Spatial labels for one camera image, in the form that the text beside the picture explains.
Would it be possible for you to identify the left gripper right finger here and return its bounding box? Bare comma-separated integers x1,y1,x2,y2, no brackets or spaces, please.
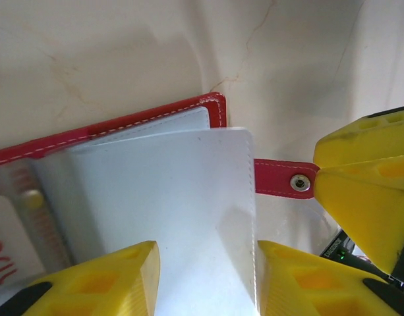
256,240,404,316

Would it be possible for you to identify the red card holder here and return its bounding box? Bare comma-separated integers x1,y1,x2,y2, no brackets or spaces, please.
0,92,321,316

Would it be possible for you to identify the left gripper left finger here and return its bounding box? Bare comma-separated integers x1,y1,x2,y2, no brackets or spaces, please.
0,240,161,316

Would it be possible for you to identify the pink and white credit card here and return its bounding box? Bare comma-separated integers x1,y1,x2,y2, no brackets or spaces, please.
0,194,49,290

